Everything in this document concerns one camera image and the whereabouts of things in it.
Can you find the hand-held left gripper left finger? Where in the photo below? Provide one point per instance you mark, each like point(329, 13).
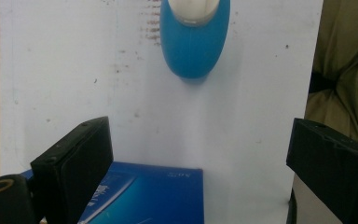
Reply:
point(74, 165)

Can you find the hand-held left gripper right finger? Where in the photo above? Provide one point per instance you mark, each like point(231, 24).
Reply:
point(335, 168)

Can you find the blue box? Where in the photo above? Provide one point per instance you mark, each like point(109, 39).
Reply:
point(155, 199)

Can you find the blue oval cup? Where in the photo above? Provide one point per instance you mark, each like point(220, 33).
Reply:
point(192, 49)

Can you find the white table mat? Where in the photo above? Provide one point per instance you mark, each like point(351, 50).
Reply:
point(230, 124)

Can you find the olive curtain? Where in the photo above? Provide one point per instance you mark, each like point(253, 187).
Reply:
point(338, 37)

